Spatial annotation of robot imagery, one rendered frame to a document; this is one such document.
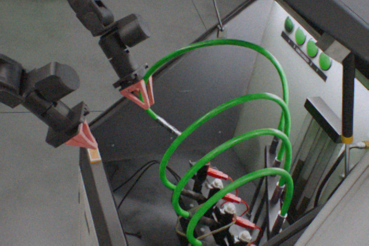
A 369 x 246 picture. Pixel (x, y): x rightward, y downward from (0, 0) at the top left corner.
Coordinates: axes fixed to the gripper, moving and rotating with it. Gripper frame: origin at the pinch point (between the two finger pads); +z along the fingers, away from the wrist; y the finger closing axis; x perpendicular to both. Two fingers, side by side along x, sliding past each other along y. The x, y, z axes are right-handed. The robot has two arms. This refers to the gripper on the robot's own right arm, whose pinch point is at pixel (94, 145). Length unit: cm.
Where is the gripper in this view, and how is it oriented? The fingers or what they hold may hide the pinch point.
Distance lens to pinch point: 107.5
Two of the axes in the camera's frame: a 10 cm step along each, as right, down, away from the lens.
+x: -0.7, -6.3, 7.8
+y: 8.1, -4.9, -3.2
